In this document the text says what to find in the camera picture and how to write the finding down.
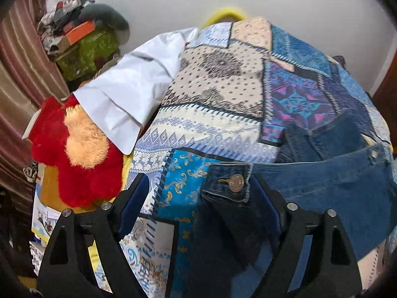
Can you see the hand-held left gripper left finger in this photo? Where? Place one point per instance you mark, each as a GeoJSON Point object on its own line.
{"type": "Point", "coordinates": [135, 205]}

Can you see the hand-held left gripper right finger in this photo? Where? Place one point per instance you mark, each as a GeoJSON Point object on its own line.
{"type": "Point", "coordinates": [274, 215]}

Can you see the blue denim jacket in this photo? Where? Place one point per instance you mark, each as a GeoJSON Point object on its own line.
{"type": "Point", "coordinates": [325, 186]}

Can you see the red plush toy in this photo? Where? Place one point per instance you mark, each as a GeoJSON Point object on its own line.
{"type": "Point", "coordinates": [93, 187]}

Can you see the black white patterned cloth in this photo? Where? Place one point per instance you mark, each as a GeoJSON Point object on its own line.
{"type": "Point", "coordinates": [31, 173]}

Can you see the white shirt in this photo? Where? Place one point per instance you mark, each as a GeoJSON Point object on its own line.
{"type": "Point", "coordinates": [130, 93]}

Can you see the patchwork patterned blanket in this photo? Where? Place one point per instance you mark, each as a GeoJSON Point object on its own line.
{"type": "Point", "coordinates": [217, 99]}

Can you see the red box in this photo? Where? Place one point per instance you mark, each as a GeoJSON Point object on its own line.
{"type": "Point", "coordinates": [31, 125]}

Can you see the green patterned cloth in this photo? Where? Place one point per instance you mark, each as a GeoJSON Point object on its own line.
{"type": "Point", "coordinates": [90, 52]}

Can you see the brown wooden door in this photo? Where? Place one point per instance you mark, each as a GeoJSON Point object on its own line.
{"type": "Point", "coordinates": [387, 96]}

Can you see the dark grey cloth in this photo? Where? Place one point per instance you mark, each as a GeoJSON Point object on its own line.
{"type": "Point", "coordinates": [341, 60]}

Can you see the striped brown curtain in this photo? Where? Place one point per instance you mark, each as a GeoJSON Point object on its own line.
{"type": "Point", "coordinates": [18, 77]}

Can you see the orange box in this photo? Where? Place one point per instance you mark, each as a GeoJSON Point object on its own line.
{"type": "Point", "coordinates": [79, 34]}

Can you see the grey plush pillow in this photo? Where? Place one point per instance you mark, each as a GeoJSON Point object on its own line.
{"type": "Point", "coordinates": [105, 15]}

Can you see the yellow plush item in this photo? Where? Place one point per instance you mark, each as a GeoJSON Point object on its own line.
{"type": "Point", "coordinates": [223, 14]}

